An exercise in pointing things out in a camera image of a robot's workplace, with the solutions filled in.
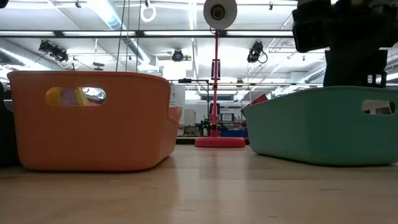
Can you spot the teal green plastic bin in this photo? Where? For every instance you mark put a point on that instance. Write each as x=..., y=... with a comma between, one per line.
x=311, y=130

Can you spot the orange plastic bin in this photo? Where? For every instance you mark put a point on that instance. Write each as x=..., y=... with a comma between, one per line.
x=93, y=133

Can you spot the yellow purple-edged candy packet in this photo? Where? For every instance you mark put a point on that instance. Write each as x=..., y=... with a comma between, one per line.
x=54, y=96

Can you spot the dark blue plastic bin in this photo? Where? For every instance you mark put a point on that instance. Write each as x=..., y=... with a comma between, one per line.
x=6, y=130

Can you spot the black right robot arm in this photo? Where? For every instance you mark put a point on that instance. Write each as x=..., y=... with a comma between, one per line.
x=357, y=15

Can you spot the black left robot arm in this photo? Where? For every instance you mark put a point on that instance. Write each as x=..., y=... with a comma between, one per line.
x=3, y=2

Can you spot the red storage bin rack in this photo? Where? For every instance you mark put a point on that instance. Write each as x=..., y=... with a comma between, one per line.
x=259, y=99

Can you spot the small framed screen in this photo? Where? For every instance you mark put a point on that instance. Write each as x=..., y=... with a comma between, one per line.
x=227, y=117

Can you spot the red desk lamp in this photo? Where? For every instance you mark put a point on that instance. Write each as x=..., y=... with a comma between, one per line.
x=220, y=142

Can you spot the white cabinet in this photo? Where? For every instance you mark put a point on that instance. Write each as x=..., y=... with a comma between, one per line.
x=178, y=96

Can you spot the black ceiling disc lights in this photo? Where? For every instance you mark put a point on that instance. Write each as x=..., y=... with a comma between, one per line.
x=98, y=64

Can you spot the black ceiling spotlight cluster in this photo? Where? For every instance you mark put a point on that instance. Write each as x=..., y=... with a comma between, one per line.
x=54, y=51

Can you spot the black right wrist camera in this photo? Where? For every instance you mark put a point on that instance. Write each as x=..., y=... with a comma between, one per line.
x=311, y=31

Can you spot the black metal stand frame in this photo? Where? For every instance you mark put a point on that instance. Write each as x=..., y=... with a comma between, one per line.
x=189, y=80

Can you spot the black overhead frame beam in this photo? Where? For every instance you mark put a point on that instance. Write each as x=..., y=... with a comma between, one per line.
x=186, y=33

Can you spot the black round overhead camera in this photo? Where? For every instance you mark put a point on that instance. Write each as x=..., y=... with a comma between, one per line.
x=178, y=55

